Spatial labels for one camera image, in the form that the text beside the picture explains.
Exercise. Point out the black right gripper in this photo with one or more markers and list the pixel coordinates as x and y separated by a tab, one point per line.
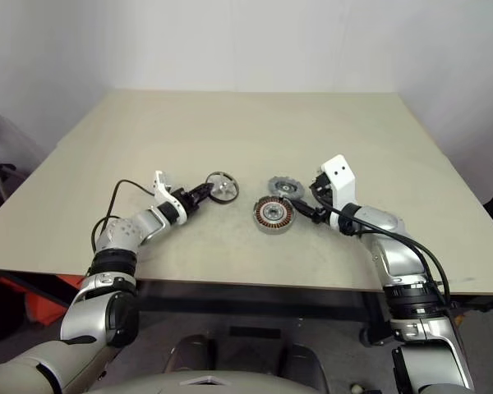
324	197

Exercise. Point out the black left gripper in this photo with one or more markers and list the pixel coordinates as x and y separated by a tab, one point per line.
187	200

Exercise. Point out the silver wheel-shaped rotor part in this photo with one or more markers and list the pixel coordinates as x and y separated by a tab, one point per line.
226	189

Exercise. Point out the grey gear disc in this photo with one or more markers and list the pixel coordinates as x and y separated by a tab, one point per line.
283	189

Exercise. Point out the motor stator with copper windings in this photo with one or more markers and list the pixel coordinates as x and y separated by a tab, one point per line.
275	213

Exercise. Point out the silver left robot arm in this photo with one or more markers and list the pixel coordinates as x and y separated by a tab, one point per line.
123	230

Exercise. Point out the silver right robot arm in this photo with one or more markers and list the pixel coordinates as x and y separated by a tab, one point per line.
398	254

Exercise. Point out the black table caster wheel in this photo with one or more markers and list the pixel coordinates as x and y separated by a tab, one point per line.
371	336

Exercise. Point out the dark rounded shape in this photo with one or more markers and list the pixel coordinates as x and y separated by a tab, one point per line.
304	361
191	355

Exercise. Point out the grey robot torso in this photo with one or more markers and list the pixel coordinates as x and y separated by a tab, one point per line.
246	383

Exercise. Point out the orange object under table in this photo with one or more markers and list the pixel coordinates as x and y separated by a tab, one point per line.
41	308

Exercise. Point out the small white round object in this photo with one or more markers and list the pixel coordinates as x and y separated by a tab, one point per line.
356	388

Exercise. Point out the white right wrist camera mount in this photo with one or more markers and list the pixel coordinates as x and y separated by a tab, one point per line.
341	172

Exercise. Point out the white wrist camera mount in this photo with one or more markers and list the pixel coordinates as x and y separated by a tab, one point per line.
164	197
341	172

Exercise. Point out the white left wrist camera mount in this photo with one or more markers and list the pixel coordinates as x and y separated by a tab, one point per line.
164	197

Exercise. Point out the black metal table frame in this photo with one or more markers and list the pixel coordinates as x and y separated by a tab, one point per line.
250	299

